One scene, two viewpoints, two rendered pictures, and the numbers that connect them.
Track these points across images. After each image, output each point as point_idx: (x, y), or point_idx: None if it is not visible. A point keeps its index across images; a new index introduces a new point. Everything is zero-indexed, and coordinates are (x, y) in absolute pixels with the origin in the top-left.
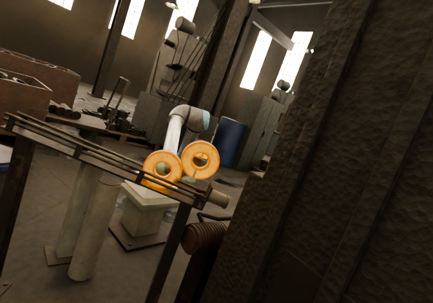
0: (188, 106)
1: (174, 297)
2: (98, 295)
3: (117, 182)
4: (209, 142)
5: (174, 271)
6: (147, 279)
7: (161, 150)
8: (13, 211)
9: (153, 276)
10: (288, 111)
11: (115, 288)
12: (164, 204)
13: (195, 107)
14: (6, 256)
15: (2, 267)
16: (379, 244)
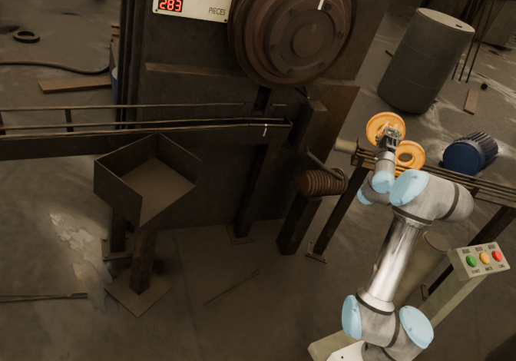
0: (456, 183)
1: (286, 270)
2: (357, 282)
3: (429, 239)
4: (388, 127)
5: (282, 306)
6: (315, 296)
7: (420, 147)
8: (468, 246)
9: (309, 299)
10: (375, 34)
11: (345, 287)
12: (342, 330)
13: (443, 179)
14: (444, 279)
15: (438, 284)
16: None
